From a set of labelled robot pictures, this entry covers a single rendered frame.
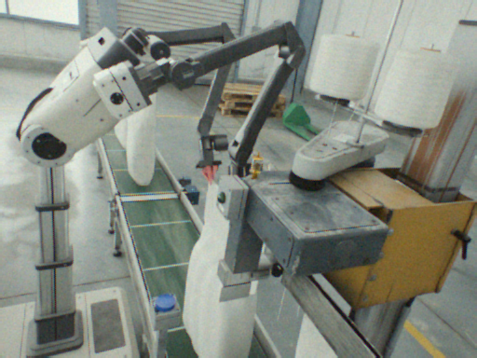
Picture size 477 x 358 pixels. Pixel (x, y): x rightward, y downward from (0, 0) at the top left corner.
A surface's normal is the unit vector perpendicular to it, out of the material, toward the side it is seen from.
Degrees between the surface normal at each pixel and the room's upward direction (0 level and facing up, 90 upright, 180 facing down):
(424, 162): 90
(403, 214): 90
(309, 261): 90
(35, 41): 90
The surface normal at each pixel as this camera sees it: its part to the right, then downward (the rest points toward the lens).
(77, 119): -0.05, 0.75
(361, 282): -0.90, 0.04
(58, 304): 0.40, 0.43
